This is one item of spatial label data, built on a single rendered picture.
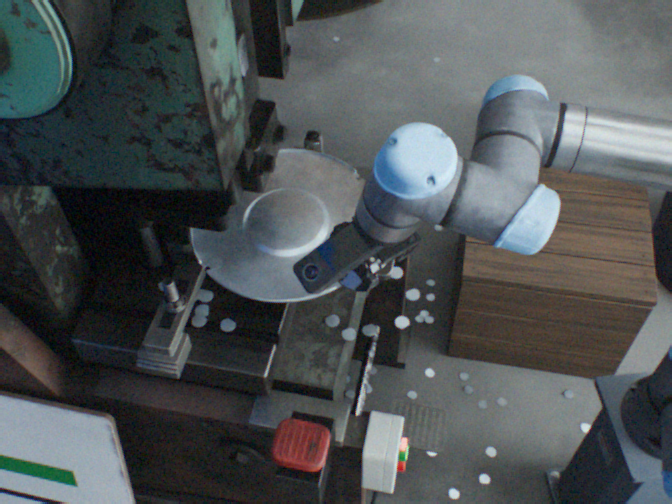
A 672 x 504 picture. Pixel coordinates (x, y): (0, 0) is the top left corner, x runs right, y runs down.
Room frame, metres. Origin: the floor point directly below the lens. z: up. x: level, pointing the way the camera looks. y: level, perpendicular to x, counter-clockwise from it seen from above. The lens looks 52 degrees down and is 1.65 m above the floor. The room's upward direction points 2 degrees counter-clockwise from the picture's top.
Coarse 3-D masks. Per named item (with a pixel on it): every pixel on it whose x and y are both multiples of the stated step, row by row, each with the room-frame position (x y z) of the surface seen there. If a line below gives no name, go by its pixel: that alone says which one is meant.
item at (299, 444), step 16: (288, 432) 0.39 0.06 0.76; (304, 432) 0.39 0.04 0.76; (320, 432) 0.39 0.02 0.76; (272, 448) 0.37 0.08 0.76; (288, 448) 0.37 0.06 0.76; (304, 448) 0.37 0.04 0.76; (320, 448) 0.37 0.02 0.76; (288, 464) 0.35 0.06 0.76; (304, 464) 0.35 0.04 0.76; (320, 464) 0.35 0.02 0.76
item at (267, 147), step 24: (240, 0) 0.78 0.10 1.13; (240, 24) 0.77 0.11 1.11; (240, 48) 0.75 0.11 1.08; (264, 120) 0.74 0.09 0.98; (264, 144) 0.71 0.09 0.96; (264, 168) 0.69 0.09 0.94; (168, 192) 0.69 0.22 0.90; (192, 192) 0.68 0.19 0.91; (216, 192) 0.67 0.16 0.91; (240, 192) 0.68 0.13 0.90
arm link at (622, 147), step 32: (512, 96) 0.64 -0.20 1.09; (544, 96) 0.66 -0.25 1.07; (480, 128) 0.61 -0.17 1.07; (512, 128) 0.59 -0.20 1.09; (544, 128) 0.60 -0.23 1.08; (576, 128) 0.59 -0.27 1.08; (608, 128) 0.59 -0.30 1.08; (640, 128) 0.59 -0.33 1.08; (544, 160) 0.58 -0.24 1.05; (576, 160) 0.57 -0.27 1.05; (608, 160) 0.57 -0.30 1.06; (640, 160) 0.56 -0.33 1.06
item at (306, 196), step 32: (288, 160) 0.85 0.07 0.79; (320, 160) 0.85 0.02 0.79; (288, 192) 0.78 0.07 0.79; (320, 192) 0.78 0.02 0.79; (352, 192) 0.78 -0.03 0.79; (256, 224) 0.71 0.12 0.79; (288, 224) 0.71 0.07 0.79; (320, 224) 0.71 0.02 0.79; (224, 256) 0.66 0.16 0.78; (256, 256) 0.66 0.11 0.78; (288, 256) 0.66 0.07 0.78; (256, 288) 0.60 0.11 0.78; (288, 288) 0.60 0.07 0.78
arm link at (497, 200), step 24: (480, 144) 0.58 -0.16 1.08; (504, 144) 0.57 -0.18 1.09; (528, 144) 0.57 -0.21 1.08; (480, 168) 0.53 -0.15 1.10; (504, 168) 0.53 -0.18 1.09; (528, 168) 0.54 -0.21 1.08; (456, 192) 0.50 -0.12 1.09; (480, 192) 0.50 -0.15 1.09; (504, 192) 0.50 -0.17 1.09; (528, 192) 0.50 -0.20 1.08; (552, 192) 0.51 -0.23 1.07; (456, 216) 0.48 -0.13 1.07; (480, 216) 0.48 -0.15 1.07; (504, 216) 0.48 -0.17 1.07; (528, 216) 0.48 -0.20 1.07; (552, 216) 0.48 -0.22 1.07; (504, 240) 0.47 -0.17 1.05; (528, 240) 0.46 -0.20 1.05
